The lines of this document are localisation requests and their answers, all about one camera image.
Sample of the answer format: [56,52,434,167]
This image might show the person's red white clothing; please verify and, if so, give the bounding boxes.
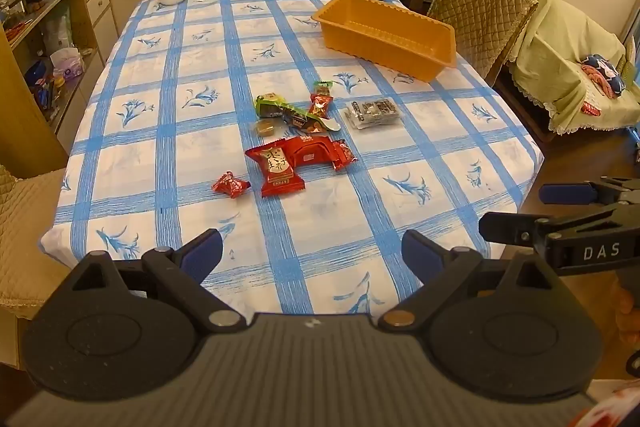
[575,382,640,427]

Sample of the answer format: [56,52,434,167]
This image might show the orange plastic tray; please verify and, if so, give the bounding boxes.
[311,0,457,84]

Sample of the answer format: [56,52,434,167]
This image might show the small red snack packet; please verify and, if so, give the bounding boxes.
[307,93,335,119]

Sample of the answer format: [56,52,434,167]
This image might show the large red snack packet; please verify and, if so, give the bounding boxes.
[244,140,307,198]

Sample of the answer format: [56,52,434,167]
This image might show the small red twist candy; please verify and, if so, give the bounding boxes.
[211,172,251,198]

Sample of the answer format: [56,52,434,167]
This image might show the chair with quilted cover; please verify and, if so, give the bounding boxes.
[426,0,540,86]
[0,164,77,324]

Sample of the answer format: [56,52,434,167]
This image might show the long green black snack packet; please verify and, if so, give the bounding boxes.
[255,99,342,134]

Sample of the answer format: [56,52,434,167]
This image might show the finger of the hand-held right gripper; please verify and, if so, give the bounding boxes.
[539,177,640,208]
[479,210,566,254]

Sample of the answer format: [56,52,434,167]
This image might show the purple wipes pack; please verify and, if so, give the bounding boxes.
[50,48,85,80]

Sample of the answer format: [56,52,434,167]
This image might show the red packet with white print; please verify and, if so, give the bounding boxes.
[285,134,360,170]

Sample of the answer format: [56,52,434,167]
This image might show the clear brown cake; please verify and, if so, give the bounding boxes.
[251,119,281,138]

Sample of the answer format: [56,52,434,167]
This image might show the wooden shelf unit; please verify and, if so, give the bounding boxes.
[0,0,121,178]

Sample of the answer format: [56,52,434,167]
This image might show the blue checked floral tablecloth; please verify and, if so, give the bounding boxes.
[39,0,546,324]

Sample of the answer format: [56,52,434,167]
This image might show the sofa with green cover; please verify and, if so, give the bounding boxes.
[504,0,640,144]

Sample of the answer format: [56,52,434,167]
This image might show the red blue cushion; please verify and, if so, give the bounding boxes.
[580,54,632,100]

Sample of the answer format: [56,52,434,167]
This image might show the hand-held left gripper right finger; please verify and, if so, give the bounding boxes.
[377,229,576,334]

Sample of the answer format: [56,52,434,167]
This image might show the person's right hand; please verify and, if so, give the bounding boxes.
[614,279,640,358]

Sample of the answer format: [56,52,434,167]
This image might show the white plastic bag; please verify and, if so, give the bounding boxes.
[42,7,73,52]

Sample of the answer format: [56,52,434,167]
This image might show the clear black snack packet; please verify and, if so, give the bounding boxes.
[345,97,402,130]

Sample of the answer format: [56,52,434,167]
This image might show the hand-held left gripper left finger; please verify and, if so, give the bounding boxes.
[55,228,247,334]

